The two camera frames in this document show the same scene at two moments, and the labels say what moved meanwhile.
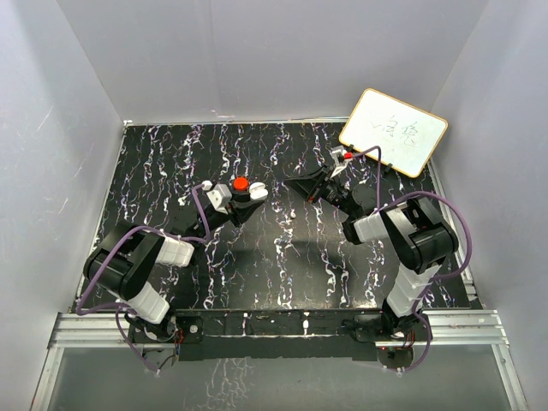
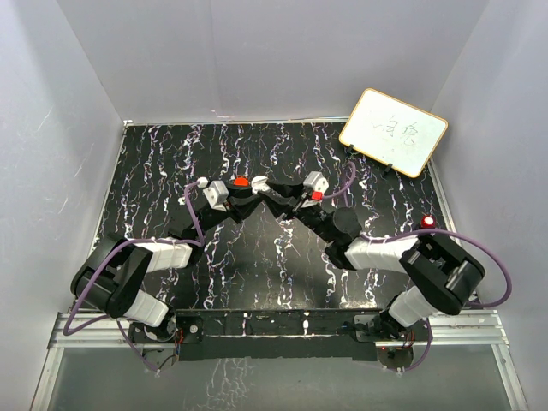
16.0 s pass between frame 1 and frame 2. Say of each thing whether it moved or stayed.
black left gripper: stayed
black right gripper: moved
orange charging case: stayed
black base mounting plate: stayed
